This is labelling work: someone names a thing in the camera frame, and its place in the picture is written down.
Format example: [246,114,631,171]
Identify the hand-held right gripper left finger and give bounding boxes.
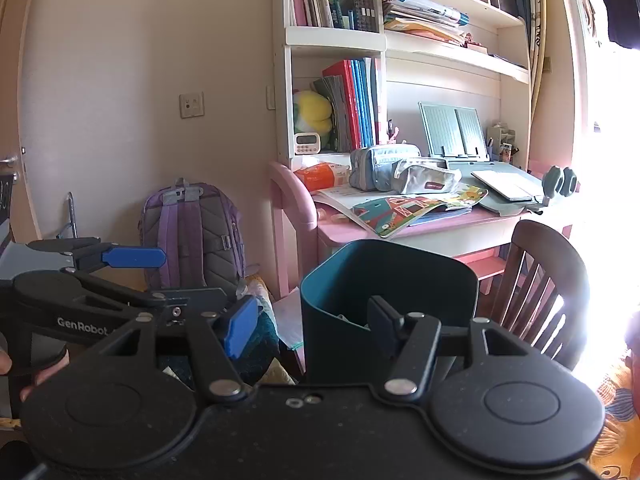
[95,296,261,402]

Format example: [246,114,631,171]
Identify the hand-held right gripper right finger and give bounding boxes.
[367,296,541,403]

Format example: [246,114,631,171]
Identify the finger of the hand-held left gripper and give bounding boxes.
[27,237,167,273]
[60,267,236,313]

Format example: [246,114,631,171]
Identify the dark teal trash bin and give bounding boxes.
[300,239,480,386]

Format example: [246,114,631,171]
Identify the person's left hand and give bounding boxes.
[0,347,69,403]

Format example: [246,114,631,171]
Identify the teal zigzag quilt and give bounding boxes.
[160,277,306,391]

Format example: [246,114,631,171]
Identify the white notebook under desk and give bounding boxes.
[272,295,306,352]

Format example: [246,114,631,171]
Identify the purple grey backpack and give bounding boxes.
[139,177,246,291]

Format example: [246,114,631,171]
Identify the grey folded metal rack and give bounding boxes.
[57,191,81,241]

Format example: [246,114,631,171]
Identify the colourful picture book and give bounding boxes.
[352,185,489,239]

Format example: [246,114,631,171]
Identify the white open workbook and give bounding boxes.
[317,185,382,232]

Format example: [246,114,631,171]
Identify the pink desk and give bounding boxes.
[266,159,581,311]

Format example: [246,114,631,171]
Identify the white pencil pouch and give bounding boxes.
[392,157,463,196]

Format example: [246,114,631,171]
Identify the orange white packet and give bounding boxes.
[294,161,351,193]

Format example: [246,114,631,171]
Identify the white open notebook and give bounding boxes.
[471,169,545,202]

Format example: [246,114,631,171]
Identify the dark wooden chair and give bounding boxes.
[492,220,592,373]

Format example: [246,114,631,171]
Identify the white digital timer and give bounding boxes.
[294,132,321,157]

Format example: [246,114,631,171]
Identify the grey green book stand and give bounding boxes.
[419,101,547,216]

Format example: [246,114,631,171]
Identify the beige wooden door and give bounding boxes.
[0,0,47,242]

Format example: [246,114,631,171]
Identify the white pen organizer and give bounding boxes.
[487,122,519,164]

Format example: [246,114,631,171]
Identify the row of red blue books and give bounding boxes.
[312,57,384,154]

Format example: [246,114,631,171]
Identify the yellow plush toy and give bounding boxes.
[292,90,335,150]

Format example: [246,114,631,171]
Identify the white bookshelf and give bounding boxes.
[272,0,533,171]

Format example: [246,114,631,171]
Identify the orange patterned blanket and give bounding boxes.
[585,360,640,480]

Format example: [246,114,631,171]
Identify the stack of magazines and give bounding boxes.
[382,0,471,47]

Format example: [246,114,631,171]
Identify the row of thin upright books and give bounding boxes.
[289,0,379,32]

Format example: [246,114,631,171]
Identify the yellow blue curtain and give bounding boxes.
[507,0,552,132]

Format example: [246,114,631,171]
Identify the hanging dark clothes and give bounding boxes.
[590,0,640,52]

